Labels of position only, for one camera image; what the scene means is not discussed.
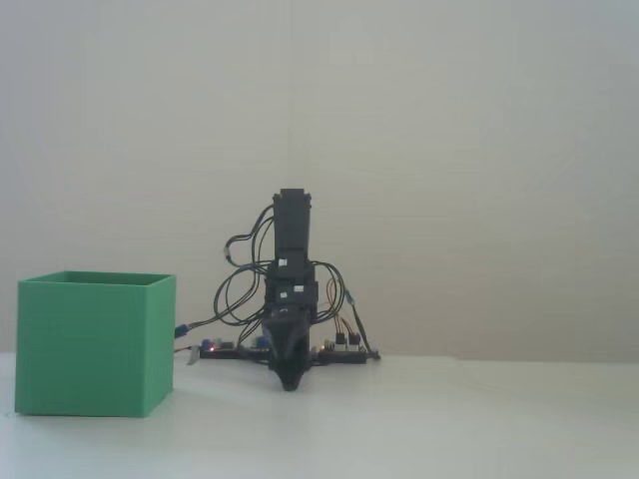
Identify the motor driver board with connectors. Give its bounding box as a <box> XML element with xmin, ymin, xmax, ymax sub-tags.
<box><xmin>312</xmin><ymin>338</ymin><xmax>381</xmax><ymax>364</ymax></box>

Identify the blue controller circuit board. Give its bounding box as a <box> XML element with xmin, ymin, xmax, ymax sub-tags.
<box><xmin>199</xmin><ymin>337</ymin><xmax>274</xmax><ymax>361</ymax></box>

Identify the black gripper with servos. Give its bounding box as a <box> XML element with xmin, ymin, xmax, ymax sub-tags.
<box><xmin>262</xmin><ymin>280</ymin><xmax>320</xmax><ymax>392</ymax></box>

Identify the coloured jumper wire bundle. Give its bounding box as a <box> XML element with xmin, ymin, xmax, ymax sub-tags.
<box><xmin>326</xmin><ymin>277</ymin><xmax>369</xmax><ymax>351</ymax></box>

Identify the green square plastic bin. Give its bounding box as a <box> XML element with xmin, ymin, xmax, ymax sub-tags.
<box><xmin>14</xmin><ymin>270</ymin><xmax>178</xmax><ymax>418</ymax></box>

